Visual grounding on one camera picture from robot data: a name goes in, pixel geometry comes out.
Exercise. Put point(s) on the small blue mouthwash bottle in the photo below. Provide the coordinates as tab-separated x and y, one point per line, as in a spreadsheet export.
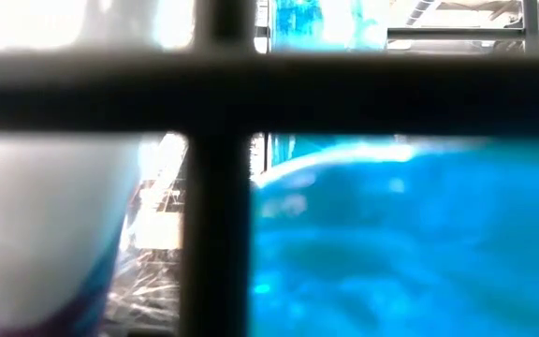
297	23
391	257

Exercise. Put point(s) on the blue white toothbrush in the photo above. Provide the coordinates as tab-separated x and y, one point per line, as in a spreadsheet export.
40	224

